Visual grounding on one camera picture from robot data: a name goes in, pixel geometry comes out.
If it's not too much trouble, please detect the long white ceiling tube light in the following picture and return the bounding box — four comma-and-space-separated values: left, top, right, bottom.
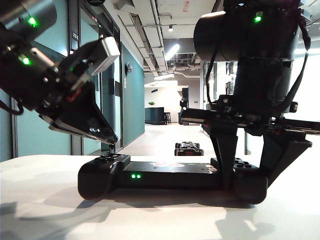
164, 44, 181, 61

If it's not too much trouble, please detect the low hanging tube light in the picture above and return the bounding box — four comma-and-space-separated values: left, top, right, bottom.
153, 73, 175, 81

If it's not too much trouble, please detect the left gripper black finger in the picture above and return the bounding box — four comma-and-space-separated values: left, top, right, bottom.
48, 104, 117, 146
71, 82, 119, 145

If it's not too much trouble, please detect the black remote control with joysticks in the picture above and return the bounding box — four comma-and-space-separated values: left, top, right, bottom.
77, 144, 270, 204

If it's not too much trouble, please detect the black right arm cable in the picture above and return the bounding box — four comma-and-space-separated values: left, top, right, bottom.
274, 0, 312, 118

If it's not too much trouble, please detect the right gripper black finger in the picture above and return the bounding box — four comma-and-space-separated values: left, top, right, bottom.
258, 132, 314, 186
208, 126, 239, 190

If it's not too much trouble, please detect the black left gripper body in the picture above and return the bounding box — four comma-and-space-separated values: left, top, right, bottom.
32, 42, 102, 127

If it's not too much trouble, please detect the black quadruped robot dog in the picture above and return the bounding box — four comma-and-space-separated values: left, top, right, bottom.
174, 141, 205, 157

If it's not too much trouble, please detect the dark bar counter white top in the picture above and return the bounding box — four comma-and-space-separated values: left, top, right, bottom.
144, 106, 166, 125

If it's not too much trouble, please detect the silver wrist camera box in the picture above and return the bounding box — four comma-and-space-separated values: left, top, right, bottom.
90, 36, 122, 77

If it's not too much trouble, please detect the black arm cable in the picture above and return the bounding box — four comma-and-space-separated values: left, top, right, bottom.
0, 99, 24, 116
274, 0, 312, 118

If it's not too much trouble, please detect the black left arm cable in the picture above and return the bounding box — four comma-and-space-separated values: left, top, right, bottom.
0, 99, 24, 116

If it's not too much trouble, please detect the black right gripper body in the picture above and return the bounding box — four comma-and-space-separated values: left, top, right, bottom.
180, 94, 320, 137

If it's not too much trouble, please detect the tall black cabinet machine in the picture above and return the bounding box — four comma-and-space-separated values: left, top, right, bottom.
178, 87, 190, 126

